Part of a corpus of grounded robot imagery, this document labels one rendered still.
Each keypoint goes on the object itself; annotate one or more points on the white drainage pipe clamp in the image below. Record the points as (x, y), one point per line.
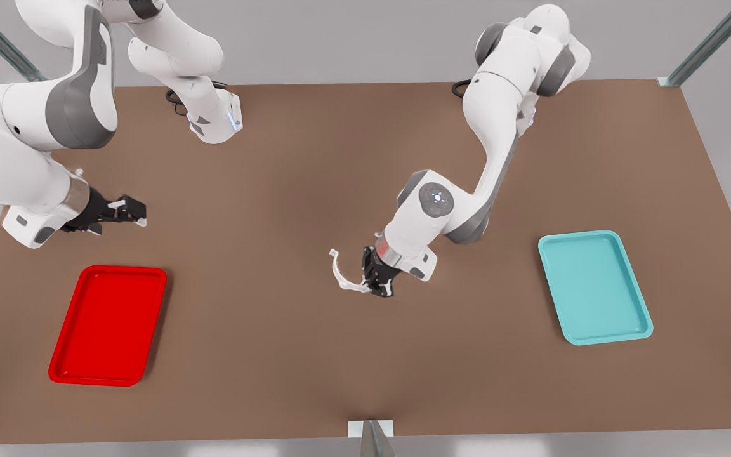
(343, 274)

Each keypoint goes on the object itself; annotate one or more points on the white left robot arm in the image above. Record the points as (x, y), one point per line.
(499, 114)

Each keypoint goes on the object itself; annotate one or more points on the red rectangular tray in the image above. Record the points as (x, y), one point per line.
(108, 325)

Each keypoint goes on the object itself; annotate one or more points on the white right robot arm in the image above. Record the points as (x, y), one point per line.
(35, 108)

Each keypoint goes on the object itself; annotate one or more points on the teal rectangular tray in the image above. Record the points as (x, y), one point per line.
(594, 287)

